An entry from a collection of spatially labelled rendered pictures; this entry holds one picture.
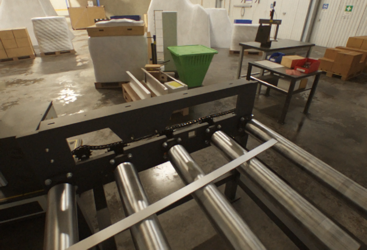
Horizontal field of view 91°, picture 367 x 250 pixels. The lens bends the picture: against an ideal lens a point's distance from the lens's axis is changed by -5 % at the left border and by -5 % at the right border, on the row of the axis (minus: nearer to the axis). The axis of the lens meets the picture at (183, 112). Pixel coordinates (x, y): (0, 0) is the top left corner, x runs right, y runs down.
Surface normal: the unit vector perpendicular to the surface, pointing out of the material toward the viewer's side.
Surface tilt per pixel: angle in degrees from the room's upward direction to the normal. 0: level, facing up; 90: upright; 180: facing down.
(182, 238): 0
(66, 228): 31
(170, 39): 90
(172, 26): 90
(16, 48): 90
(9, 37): 90
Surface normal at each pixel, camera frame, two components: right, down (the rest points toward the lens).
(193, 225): 0.00, -0.87
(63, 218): 0.38, -0.88
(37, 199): 0.34, 0.47
